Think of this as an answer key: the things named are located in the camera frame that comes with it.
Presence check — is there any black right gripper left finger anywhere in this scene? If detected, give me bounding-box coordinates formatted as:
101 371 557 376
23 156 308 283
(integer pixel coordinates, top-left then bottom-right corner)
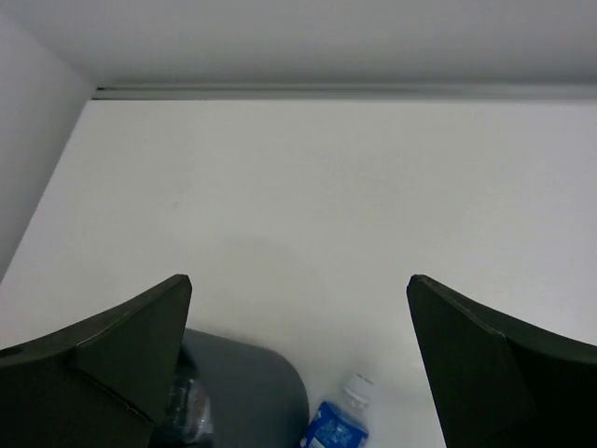
1 274 192 447

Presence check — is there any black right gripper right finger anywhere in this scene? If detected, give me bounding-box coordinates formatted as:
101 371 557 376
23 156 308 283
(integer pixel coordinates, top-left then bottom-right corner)
407 274 596 447

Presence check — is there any clear bottle orange blue label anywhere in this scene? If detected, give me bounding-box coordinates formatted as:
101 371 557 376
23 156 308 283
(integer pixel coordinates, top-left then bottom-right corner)
160 368 213 445

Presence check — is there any dark grey garbage bin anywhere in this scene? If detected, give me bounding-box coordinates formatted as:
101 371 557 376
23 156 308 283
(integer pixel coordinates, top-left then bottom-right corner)
150 329 310 447

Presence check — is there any aluminium table frame rail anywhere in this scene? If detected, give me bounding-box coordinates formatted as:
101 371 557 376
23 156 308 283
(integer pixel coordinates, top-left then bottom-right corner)
92 82 596 102

